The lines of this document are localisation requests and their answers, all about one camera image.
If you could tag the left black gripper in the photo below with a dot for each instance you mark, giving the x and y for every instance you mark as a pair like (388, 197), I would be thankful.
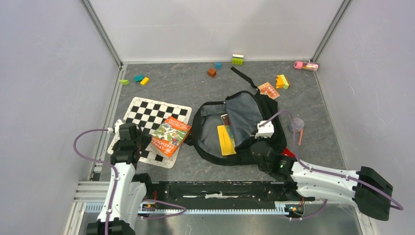
(147, 138)

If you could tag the black student backpack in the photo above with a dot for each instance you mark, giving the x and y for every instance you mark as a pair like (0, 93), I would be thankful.
(245, 110)

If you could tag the yellow book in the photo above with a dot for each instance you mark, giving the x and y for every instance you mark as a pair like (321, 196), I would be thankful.
(226, 144)

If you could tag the teal book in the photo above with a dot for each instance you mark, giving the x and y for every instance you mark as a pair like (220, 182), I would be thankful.
(227, 124)

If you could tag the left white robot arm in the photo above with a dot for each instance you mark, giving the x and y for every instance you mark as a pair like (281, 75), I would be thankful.
(127, 189)

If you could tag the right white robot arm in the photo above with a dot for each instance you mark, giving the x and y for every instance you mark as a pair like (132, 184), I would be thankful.
(365, 189)

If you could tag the black white chessboard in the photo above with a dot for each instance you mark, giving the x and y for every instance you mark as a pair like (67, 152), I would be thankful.
(149, 115)

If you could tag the orange treehouse book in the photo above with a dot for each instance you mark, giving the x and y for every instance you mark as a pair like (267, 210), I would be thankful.
(169, 136)

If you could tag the green half round block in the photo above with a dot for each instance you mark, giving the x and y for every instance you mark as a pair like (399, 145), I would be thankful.
(124, 82)

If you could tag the yellow orange block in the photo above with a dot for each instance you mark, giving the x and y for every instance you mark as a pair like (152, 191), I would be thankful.
(144, 81)

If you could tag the teal block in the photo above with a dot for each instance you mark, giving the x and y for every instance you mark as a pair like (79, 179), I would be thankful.
(138, 78)

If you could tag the brown orange cube block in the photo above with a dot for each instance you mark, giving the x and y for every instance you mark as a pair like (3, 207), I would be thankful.
(211, 72)

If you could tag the small blue block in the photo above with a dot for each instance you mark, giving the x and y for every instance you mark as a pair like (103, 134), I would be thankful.
(218, 65)

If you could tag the green white block stack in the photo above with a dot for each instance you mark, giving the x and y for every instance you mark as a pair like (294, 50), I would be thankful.
(237, 59)

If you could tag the small orange spiral notebook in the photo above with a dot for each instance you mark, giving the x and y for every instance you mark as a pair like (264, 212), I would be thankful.
(268, 89)

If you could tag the red window toy brick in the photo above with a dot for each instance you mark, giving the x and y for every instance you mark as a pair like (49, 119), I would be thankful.
(287, 152)

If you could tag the orange green block stack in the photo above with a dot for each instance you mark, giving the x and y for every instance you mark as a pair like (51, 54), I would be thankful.
(282, 82)

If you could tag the clear round glitter jar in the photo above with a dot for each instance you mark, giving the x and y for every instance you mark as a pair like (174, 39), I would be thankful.
(296, 125)

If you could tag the pink capped marker tube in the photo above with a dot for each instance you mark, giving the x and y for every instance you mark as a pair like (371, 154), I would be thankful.
(308, 66)

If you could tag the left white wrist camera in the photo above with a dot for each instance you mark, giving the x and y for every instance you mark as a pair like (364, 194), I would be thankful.
(116, 128)

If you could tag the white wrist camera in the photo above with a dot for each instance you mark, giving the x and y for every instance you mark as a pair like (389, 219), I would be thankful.
(116, 128)
(264, 129)

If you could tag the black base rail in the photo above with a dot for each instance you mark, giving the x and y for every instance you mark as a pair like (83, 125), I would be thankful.
(221, 197)

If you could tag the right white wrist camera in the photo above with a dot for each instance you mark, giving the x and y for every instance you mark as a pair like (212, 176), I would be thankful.
(264, 129)

